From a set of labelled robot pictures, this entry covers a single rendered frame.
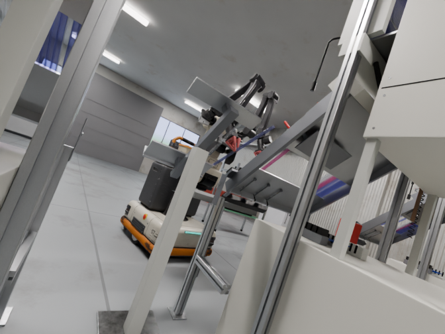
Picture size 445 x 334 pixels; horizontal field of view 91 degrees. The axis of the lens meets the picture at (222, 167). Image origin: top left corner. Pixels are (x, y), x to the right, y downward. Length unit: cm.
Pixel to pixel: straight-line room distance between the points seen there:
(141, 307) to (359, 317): 77
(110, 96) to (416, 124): 868
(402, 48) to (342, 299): 77
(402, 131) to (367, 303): 46
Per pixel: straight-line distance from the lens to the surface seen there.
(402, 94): 85
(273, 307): 87
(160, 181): 194
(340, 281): 76
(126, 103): 901
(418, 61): 90
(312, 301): 80
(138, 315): 111
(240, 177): 113
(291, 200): 150
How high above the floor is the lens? 71
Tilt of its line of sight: 4 degrees up
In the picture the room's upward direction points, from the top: 20 degrees clockwise
